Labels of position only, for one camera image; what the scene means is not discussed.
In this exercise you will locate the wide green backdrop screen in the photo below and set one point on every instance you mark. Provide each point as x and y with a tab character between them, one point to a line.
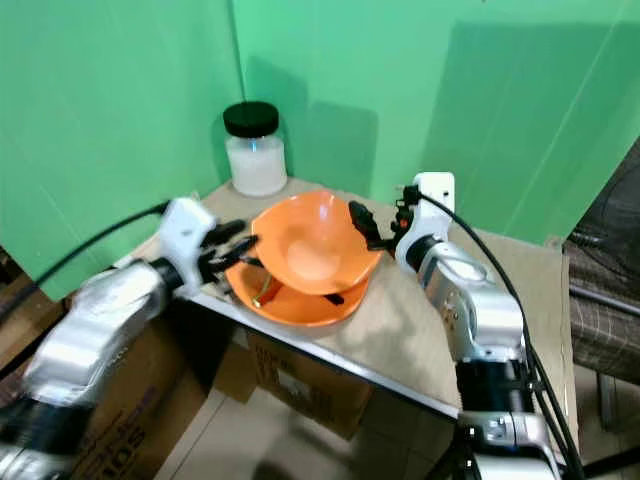
440	90

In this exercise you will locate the white jar with black lid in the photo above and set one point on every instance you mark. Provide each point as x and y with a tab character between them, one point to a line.
257	160

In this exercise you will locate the deep orange plastic bowl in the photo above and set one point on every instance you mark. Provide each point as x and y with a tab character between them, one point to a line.
310	250

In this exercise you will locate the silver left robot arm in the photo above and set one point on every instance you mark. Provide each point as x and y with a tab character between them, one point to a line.
105	330

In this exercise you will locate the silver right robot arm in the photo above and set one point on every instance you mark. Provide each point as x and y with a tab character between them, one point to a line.
485	310

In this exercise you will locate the plain brown cardboard box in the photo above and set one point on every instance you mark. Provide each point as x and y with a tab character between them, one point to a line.
310	385

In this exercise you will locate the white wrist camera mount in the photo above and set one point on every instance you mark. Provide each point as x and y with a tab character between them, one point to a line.
436	188
185	235

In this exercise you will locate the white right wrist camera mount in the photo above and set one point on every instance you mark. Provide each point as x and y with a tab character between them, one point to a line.
436	188

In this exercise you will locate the grey plaid fabric seat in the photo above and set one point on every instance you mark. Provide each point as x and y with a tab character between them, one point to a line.
605	320

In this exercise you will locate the shallow orange plastic bowl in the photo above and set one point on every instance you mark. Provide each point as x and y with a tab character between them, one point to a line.
295	312

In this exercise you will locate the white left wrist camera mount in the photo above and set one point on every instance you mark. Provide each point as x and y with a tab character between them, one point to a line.
185	235

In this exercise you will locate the narrow green backdrop screen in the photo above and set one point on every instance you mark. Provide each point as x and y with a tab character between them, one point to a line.
120	120

